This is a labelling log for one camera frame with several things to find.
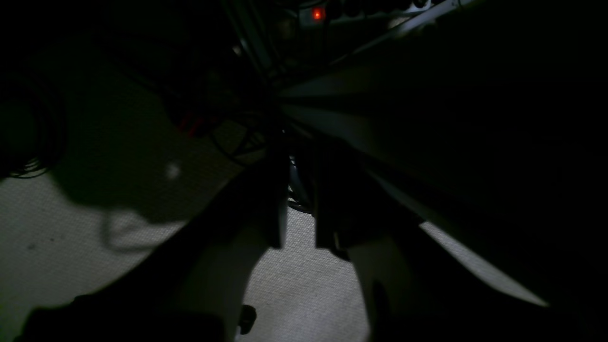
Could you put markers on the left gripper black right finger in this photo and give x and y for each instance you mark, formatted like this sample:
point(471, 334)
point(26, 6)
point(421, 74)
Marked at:
point(433, 269)

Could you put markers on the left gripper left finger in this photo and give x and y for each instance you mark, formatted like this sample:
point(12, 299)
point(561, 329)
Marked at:
point(192, 287)

